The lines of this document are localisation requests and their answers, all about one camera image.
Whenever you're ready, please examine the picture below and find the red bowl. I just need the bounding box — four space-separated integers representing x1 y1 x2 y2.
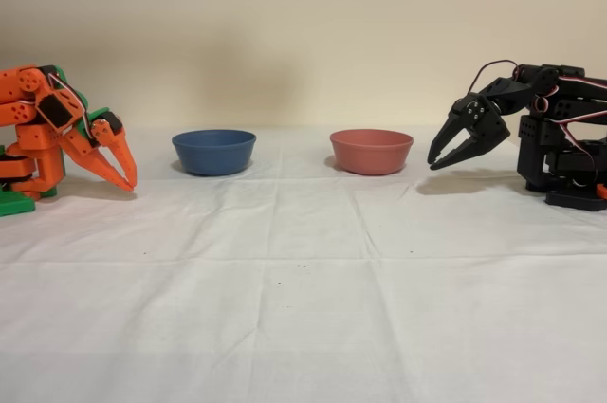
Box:
329 129 414 176

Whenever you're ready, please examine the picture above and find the blue bowl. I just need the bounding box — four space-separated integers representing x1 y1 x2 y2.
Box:
171 129 257 177

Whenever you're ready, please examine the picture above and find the white tablecloth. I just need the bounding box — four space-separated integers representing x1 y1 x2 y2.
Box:
0 125 607 403

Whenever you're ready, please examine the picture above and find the red white orange arm cable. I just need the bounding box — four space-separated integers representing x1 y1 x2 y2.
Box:
45 68 96 141

